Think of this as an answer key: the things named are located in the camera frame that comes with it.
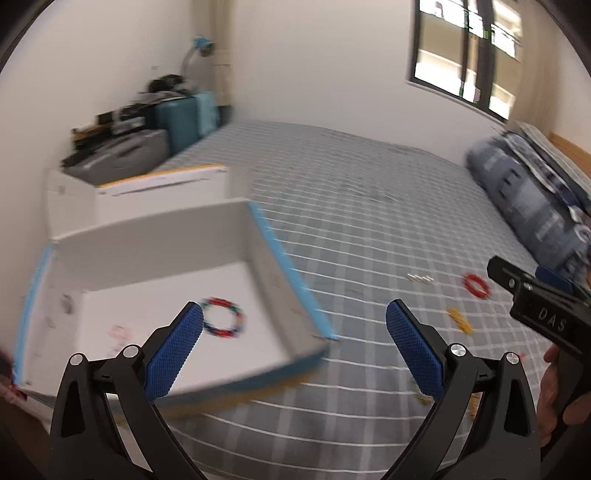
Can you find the wooden headboard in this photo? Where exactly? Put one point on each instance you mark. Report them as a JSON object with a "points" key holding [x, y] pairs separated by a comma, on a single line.
{"points": [[570, 150]]}

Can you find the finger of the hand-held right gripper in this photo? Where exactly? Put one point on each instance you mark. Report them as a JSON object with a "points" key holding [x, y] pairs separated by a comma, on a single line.
{"points": [[556, 279], [508, 276]]}

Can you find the dark-framed window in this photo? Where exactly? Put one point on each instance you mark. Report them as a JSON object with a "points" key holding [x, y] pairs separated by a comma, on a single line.
{"points": [[461, 50]]}

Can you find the folded blue patterned quilt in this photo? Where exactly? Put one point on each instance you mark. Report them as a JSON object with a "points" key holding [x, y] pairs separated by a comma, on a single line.
{"points": [[512, 184]]}

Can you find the small yellow trinket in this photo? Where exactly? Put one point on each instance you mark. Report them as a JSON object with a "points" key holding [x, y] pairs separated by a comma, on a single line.
{"points": [[422, 399]]}

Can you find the blue-headed desk lamp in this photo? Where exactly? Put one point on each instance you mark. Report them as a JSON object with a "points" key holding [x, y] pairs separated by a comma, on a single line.
{"points": [[196, 53]]}

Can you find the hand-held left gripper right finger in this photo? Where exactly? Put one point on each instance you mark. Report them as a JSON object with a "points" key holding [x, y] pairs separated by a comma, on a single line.
{"points": [[415, 353]]}

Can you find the grey striped pillow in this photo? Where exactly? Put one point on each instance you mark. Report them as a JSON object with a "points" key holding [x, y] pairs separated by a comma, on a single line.
{"points": [[549, 147]]}

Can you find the bed with grey checked sheet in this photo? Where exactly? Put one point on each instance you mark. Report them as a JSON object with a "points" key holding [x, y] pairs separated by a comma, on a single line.
{"points": [[369, 203]]}

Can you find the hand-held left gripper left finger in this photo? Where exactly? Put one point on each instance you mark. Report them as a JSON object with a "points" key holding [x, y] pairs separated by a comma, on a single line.
{"points": [[178, 351]]}

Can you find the person's right hand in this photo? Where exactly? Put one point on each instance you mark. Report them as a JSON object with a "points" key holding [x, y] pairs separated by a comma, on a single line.
{"points": [[551, 397]]}

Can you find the black bag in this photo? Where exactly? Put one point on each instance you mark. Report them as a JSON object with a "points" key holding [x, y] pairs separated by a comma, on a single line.
{"points": [[167, 84]]}

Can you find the grey suitcase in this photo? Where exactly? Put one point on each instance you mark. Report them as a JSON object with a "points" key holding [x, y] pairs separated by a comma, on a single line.
{"points": [[120, 154]]}

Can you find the teal suitcase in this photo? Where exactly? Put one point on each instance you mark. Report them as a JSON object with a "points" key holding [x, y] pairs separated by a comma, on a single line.
{"points": [[182, 120]]}

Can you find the white yellow-edged cardboard box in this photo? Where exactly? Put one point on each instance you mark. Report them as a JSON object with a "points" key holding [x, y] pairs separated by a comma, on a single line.
{"points": [[138, 198]]}

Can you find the stack of black devices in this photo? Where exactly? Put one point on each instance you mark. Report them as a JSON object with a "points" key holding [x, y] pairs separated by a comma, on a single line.
{"points": [[113, 122]]}

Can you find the white blue-edged cardboard box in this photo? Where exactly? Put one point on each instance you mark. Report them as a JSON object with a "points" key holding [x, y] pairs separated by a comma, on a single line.
{"points": [[152, 318]]}

